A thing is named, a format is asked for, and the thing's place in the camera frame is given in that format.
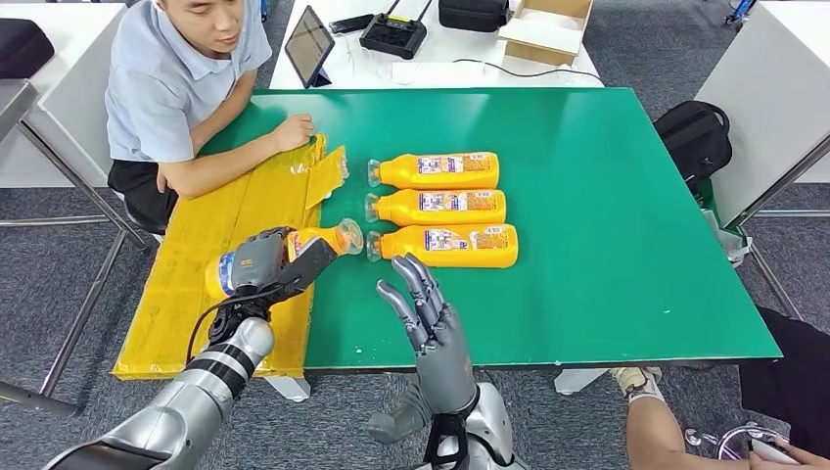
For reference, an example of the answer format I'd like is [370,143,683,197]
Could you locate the person's right hand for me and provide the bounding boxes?
[270,114,317,155]

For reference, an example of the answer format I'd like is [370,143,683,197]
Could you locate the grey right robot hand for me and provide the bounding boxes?
[367,254,482,446]

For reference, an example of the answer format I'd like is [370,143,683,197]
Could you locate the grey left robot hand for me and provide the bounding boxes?
[230,225,299,300]

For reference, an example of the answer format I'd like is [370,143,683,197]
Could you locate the orange detergent bottle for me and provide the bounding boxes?
[365,223,520,270]
[363,188,508,227]
[366,151,501,191]
[204,217,365,301]

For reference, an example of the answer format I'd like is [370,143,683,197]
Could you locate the white handheld device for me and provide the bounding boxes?
[752,440,800,466]

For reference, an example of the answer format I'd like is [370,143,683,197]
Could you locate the yellow taped cardboard flap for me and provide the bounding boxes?
[304,145,351,211]

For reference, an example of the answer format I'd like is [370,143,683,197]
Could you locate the yellow taped cardboard board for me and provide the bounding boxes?
[111,132,330,381]

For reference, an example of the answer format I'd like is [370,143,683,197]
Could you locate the black tablet on stand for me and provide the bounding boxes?
[284,4,337,89]

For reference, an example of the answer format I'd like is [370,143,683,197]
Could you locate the black phone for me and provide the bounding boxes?
[328,13,376,35]

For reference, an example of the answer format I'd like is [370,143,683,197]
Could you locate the black controller with antennas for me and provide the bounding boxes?
[358,0,436,61]

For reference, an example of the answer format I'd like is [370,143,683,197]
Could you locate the person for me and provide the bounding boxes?
[103,0,317,236]
[612,307,830,470]

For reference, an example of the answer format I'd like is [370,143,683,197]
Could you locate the white desk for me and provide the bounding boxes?
[695,0,830,324]
[0,0,151,418]
[268,0,607,90]

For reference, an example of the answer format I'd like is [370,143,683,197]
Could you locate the black zip case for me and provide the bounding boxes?
[438,0,514,33]

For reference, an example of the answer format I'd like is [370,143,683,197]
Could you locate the chrome chair base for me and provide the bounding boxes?
[683,423,789,463]

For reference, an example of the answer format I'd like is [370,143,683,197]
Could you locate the open cardboard box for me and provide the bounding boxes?
[497,0,594,68]

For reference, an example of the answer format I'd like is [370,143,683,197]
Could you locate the white foam sheet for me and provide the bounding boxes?
[498,6,583,56]

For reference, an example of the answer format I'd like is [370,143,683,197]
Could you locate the black bag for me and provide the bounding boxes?
[0,18,57,80]

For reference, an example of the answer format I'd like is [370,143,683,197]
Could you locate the clear plastic bag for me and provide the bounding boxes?
[702,207,754,269]

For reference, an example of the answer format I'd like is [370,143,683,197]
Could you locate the black backpack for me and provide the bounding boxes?
[653,100,734,191]

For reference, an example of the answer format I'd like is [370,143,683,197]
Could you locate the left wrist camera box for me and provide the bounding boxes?
[268,237,340,306]

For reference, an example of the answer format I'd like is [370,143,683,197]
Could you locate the black cable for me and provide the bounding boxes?
[451,57,606,84]

